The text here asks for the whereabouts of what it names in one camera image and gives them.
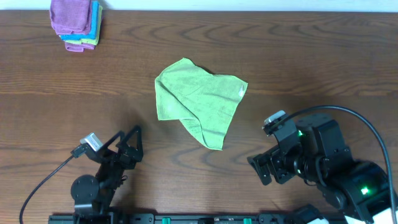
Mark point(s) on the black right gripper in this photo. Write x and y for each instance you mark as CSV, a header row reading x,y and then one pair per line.
x,y
261,168

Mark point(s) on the purple folded cloth top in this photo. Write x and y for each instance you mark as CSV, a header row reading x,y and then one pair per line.
x,y
71,16

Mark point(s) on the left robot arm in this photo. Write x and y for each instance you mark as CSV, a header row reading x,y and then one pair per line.
x,y
93,194

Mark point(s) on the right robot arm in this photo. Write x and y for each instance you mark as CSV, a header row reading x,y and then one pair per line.
x,y
313,148

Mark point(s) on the light green folded cloth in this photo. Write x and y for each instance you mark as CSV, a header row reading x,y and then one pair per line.
x,y
97,35

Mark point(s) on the blue folded cloth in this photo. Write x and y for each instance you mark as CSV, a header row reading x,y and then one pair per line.
x,y
94,25

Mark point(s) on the purple folded cloth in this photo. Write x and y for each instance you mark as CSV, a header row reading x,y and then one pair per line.
x,y
78,47
71,16

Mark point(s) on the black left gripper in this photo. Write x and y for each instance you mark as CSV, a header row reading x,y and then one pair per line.
x,y
116,156

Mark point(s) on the purple folded cloth bottom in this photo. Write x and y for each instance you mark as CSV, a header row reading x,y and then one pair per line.
x,y
78,47

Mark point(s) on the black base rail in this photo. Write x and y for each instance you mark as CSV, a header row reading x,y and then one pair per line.
x,y
148,218

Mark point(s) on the green microfiber cloth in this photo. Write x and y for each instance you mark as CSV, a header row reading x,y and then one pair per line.
x,y
203,102

